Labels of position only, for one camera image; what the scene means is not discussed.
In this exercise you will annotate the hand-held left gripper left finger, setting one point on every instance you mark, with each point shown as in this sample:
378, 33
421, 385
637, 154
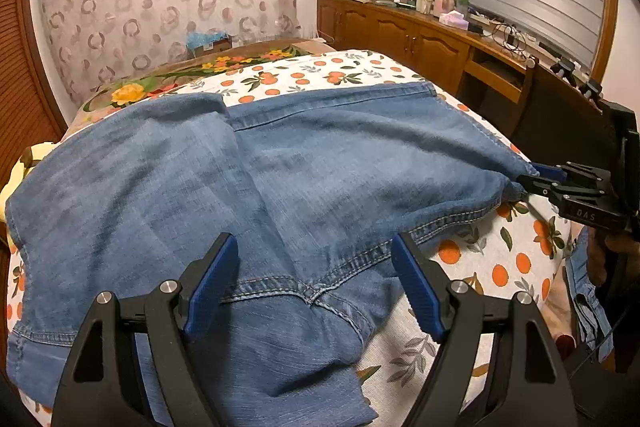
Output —
210, 287

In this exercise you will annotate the yellow plush toy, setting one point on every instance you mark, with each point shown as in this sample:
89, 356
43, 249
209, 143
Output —
12, 177

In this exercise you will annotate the blue denim pants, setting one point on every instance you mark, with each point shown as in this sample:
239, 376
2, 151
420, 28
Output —
250, 182

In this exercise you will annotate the pink tissue pack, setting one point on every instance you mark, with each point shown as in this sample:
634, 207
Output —
454, 19

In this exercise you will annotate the person's right hand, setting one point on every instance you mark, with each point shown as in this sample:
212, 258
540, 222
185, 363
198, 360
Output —
597, 257

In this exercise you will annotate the person's denim clothing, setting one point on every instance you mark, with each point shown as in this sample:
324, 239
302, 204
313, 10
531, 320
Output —
585, 297

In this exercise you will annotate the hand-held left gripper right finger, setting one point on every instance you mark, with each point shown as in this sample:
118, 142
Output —
417, 287

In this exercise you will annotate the brown louvered wardrobe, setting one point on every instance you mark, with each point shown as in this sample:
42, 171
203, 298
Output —
20, 107

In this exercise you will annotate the floral blanket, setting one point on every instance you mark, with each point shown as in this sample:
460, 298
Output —
150, 82

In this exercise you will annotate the cardboard box with blue bag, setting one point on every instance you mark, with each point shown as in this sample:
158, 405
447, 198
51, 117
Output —
207, 42

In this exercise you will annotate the small black tripod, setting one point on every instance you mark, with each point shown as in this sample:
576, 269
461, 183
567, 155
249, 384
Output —
592, 89
565, 69

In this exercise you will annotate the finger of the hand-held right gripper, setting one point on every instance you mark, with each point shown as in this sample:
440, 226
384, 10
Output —
547, 169
535, 186

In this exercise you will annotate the wooden cabinet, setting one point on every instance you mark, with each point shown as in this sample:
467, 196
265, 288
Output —
410, 42

